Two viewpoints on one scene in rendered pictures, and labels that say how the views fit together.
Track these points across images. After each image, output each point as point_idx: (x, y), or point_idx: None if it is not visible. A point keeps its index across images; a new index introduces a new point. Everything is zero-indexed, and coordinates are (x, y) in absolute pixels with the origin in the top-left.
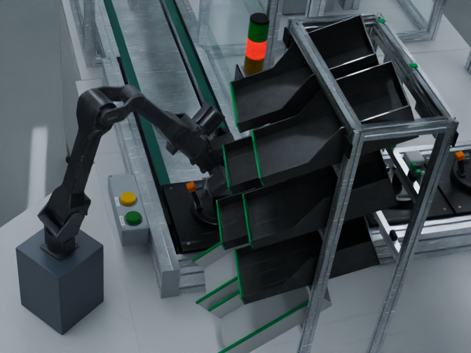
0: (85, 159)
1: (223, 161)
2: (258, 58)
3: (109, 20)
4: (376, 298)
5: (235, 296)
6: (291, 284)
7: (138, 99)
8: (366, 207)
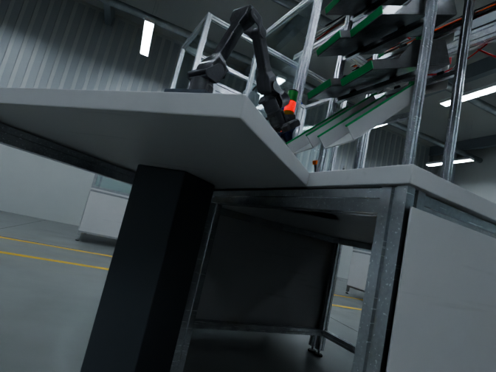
0: (233, 35)
1: None
2: (292, 109)
3: None
4: None
5: (337, 125)
6: (402, 61)
7: (263, 29)
8: (442, 8)
